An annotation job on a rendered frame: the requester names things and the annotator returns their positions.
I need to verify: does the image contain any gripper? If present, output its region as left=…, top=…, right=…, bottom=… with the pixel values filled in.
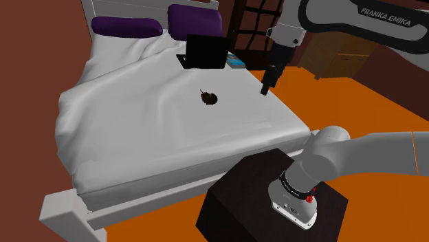
left=260, top=42, right=296, bottom=96

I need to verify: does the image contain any blue book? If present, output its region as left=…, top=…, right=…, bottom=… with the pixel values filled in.
left=225, top=53, right=247, bottom=69

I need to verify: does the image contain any dark wooden shelf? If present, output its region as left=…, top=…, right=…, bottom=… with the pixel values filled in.
left=223, top=0, right=286, bottom=71

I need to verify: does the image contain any brown round fruit with stem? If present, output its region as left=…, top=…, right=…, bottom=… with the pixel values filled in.
left=199, top=89, right=219, bottom=106

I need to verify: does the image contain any black laptop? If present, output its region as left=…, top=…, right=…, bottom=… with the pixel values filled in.
left=175, top=34, right=231, bottom=70

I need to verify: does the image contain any brown wooden cabinet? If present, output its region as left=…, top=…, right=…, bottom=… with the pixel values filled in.
left=296, top=30, right=380, bottom=80

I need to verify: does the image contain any purple pillow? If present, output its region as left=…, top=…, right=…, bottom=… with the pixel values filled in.
left=91, top=16, right=164, bottom=39
left=167, top=3, right=224, bottom=42

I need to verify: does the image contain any dark robot stand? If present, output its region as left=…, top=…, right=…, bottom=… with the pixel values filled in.
left=195, top=148, right=349, bottom=242

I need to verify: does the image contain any white bed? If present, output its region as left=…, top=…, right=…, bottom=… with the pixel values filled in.
left=38, top=0, right=321, bottom=242

